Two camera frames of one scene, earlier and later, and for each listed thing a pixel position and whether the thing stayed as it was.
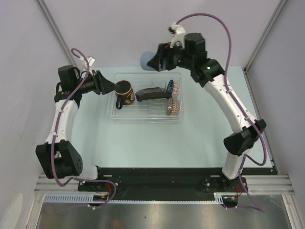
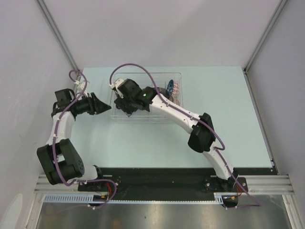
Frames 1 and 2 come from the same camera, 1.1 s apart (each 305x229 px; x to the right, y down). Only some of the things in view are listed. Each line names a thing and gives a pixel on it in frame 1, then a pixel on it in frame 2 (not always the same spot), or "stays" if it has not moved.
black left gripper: x=105 y=86 -> x=98 y=106
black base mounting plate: x=169 y=180 stays
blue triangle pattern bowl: x=170 y=86 stays
